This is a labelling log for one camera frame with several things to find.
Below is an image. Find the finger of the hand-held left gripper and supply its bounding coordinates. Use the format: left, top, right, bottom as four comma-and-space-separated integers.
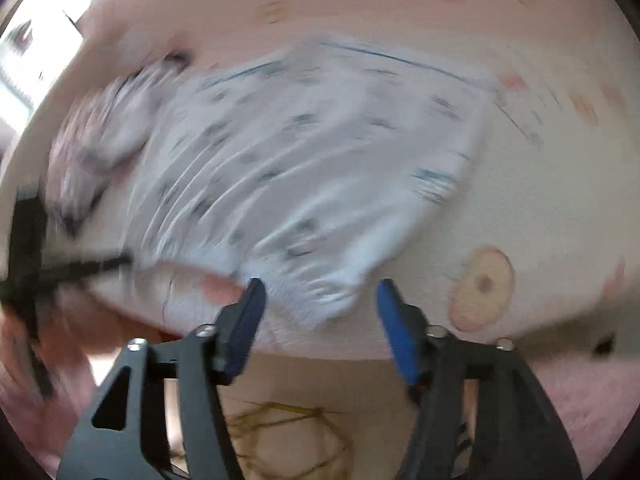
40, 254, 135, 285

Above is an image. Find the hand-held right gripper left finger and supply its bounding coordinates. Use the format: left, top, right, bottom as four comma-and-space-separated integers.
57, 277, 267, 480

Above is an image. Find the cream pink printed blanket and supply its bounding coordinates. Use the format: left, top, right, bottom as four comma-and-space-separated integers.
0, 0, 640, 363

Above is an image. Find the gold wire frame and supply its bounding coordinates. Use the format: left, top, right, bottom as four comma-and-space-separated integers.
170, 400, 353, 480

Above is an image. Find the white garment with black trim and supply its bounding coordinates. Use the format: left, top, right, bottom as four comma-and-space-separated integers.
47, 50, 193, 238

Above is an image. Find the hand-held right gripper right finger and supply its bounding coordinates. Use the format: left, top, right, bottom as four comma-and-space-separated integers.
376, 279, 583, 480

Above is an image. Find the pink fluffy blanket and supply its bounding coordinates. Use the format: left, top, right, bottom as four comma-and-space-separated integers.
0, 310, 640, 476

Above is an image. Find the bright window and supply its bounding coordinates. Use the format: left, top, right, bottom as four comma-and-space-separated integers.
0, 0, 86, 126

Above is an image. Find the light blue cartoon-print shirt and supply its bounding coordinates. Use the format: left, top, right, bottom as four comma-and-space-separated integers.
127, 37, 496, 328

